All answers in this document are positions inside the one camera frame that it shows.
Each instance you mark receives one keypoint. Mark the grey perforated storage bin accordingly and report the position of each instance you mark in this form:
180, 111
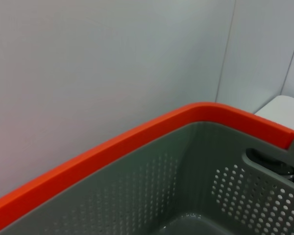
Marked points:
137, 183

